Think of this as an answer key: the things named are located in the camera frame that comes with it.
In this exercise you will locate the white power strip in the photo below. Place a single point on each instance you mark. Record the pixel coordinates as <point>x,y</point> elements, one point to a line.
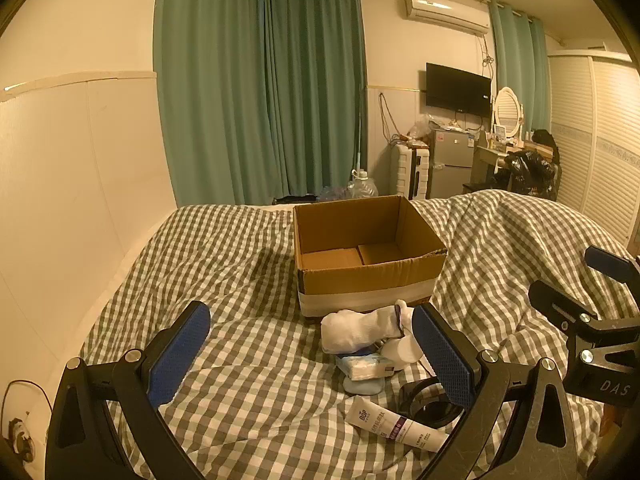
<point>21,440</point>

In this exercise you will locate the grey small fridge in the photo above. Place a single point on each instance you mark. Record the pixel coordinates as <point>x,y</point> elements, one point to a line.
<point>452,160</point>

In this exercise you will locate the blue tissue pack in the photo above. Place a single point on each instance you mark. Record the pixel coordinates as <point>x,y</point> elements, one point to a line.
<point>365,366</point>

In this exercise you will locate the narrow green curtain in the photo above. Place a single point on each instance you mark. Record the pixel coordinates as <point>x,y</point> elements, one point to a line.
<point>520,70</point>

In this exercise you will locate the thin white pole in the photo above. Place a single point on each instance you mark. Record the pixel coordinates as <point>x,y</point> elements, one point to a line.
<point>359,140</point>

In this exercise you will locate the black cloth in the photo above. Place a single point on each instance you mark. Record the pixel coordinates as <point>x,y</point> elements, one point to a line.
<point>295,199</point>

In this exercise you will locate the white air conditioner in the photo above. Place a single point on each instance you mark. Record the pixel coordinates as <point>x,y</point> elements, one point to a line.
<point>445,10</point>

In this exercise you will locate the white slatted wardrobe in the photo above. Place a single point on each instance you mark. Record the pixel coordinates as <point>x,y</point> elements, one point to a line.
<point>595,140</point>

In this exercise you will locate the white suitcase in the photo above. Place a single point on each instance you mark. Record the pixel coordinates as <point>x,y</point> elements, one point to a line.
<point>412,172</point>

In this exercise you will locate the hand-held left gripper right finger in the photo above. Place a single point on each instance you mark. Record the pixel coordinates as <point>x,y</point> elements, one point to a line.
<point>442,355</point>

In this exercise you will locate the black garbage bag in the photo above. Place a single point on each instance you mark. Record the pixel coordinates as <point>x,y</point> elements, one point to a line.
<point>530,172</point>

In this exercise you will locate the white plush toy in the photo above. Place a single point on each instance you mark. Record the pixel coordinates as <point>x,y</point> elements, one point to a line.
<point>350,332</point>

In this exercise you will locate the plastic bag on fridge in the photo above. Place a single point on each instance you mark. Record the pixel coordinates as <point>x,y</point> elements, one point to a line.
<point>421,127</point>

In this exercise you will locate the black handbag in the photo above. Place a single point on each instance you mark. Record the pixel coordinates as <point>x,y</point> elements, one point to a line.
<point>544,141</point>

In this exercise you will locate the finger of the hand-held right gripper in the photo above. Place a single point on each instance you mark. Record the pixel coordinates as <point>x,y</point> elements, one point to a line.
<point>612,264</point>
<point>555,305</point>

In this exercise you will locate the white oval mirror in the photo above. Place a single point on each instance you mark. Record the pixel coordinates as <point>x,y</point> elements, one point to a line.
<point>507,110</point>

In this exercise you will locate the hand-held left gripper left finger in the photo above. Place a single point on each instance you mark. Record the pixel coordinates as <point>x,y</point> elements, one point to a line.
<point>180,350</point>

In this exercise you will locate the crumpled clear plastic bag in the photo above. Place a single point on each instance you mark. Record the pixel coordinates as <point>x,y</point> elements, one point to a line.
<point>334,194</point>

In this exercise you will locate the wooden dressing table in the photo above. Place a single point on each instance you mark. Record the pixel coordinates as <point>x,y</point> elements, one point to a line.
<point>492,162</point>

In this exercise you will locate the black television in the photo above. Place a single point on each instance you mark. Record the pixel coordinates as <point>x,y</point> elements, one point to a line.
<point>457,89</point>

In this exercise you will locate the clear water jug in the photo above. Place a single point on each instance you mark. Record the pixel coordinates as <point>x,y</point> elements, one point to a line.
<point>362,187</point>

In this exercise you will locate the brown cardboard box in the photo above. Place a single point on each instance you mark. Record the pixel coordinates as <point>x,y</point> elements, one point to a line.
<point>370,280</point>

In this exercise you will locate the wide green curtain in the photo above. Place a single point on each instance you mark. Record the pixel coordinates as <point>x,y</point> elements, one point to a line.
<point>210,90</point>

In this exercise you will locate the white cream tube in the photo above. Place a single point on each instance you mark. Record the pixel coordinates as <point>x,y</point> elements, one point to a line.
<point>385,422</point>

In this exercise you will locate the grey checkered blanket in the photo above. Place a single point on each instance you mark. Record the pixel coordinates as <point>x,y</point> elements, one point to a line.
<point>260,360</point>

